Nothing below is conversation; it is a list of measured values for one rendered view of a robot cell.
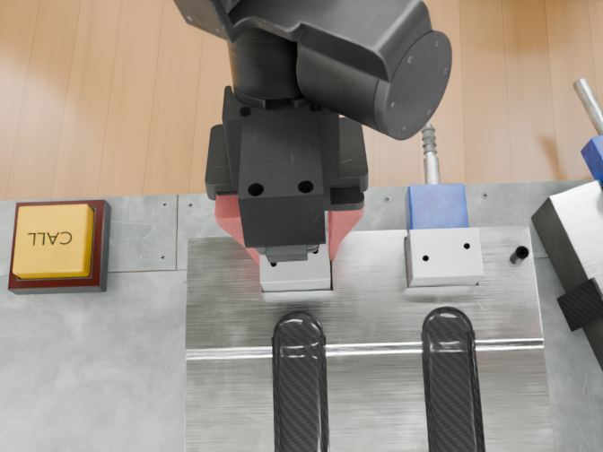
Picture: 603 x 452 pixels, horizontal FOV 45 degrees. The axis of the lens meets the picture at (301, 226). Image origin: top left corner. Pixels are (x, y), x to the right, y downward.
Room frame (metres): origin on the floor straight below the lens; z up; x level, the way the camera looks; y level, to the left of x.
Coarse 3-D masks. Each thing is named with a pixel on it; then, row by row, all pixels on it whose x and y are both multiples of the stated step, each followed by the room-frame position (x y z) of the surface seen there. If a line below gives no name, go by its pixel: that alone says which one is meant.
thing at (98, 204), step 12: (24, 204) 0.23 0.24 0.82; (36, 204) 0.23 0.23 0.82; (48, 204) 0.23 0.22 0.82; (60, 204) 0.23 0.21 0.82; (96, 204) 0.23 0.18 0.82; (96, 216) 0.22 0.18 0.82; (96, 228) 0.21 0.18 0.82; (96, 240) 0.19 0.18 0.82; (12, 252) 0.19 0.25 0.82; (96, 252) 0.18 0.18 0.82; (12, 264) 0.18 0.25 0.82; (96, 264) 0.17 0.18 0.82; (12, 276) 0.17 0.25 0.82; (96, 276) 0.16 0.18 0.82; (12, 288) 0.16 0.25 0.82; (24, 288) 0.16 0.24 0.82; (36, 288) 0.16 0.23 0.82
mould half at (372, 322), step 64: (192, 256) 0.15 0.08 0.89; (384, 256) 0.14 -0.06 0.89; (192, 320) 0.11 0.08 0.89; (256, 320) 0.10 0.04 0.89; (320, 320) 0.10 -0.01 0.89; (384, 320) 0.10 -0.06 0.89; (512, 320) 0.09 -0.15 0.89; (192, 384) 0.06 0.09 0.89; (256, 384) 0.06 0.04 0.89; (384, 384) 0.05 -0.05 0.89; (512, 384) 0.04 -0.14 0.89; (192, 448) 0.02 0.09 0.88; (256, 448) 0.01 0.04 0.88; (384, 448) 0.01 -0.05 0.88; (512, 448) 0.00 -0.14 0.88
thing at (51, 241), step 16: (32, 208) 0.22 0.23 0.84; (48, 208) 0.22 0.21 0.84; (64, 208) 0.22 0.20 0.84; (80, 208) 0.22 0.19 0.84; (32, 224) 0.21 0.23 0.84; (48, 224) 0.21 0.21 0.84; (64, 224) 0.21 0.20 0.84; (80, 224) 0.20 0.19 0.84; (16, 240) 0.19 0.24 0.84; (32, 240) 0.19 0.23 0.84; (48, 240) 0.19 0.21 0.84; (64, 240) 0.19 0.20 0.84; (80, 240) 0.19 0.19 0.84; (16, 256) 0.18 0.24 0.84; (32, 256) 0.18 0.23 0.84; (48, 256) 0.18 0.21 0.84; (64, 256) 0.18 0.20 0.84; (80, 256) 0.18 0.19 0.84; (16, 272) 0.17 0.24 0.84; (32, 272) 0.17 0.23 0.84; (48, 272) 0.17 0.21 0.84; (64, 272) 0.16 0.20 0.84; (80, 272) 0.16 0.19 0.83
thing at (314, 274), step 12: (312, 252) 0.15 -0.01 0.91; (324, 252) 0.14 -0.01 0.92; (264, 264) 0.14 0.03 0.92; (276, 264) 0.14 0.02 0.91; (288, 264) 0.14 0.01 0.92; (300, 264) 0.13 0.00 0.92; (312, 264) 0.13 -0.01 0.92; (324, 264) 0.13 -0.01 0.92; (264, 276) 0.13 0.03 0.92; (276, 276) 0.13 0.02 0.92; (288, 276) 0.13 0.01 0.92; (300, 276) 0.13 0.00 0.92; (312, 276) 0.13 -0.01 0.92; (324, 276) 0.12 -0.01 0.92; (264, 288) 0.12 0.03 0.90; (276, 288) 0.12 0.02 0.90; (288, 288) 0.12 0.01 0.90; (300, 288) 0.12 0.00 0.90; (312, 288) 0.12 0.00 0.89; (324, 288) 0.12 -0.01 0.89
